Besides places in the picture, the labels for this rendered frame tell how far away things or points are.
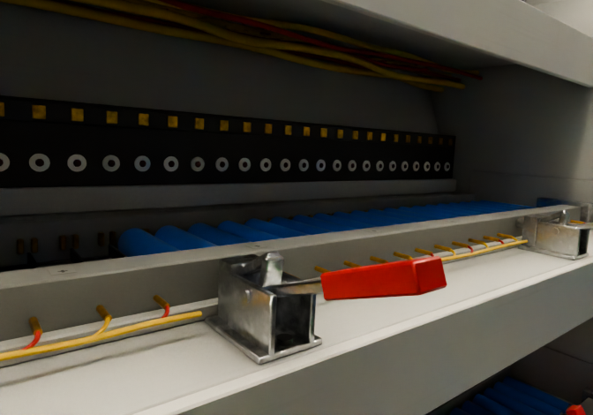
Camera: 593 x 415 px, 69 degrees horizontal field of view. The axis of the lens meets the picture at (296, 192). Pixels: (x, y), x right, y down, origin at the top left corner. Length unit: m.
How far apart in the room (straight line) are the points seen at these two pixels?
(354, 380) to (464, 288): 0.10
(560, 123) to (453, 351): 0.37
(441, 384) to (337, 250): 0.08
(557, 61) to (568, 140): 0.12
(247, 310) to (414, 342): 0.08
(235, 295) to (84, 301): 0.05
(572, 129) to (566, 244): 0.20
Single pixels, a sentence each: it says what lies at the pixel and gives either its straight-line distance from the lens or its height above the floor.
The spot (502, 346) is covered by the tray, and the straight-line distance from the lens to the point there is 0.27.
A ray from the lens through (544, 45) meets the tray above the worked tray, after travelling 0.43.
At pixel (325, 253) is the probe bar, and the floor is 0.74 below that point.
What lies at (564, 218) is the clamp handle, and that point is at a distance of 0.38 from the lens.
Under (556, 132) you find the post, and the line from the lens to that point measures 0.55.
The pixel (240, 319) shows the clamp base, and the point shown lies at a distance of 0.16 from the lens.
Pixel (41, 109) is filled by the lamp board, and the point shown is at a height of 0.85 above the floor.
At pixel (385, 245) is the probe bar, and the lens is 0.26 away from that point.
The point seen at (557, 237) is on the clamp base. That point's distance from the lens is 0.37.
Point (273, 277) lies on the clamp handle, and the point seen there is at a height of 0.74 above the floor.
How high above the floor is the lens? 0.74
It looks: 8 degrees up
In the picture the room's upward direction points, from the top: 9 degrees counter-clockwise
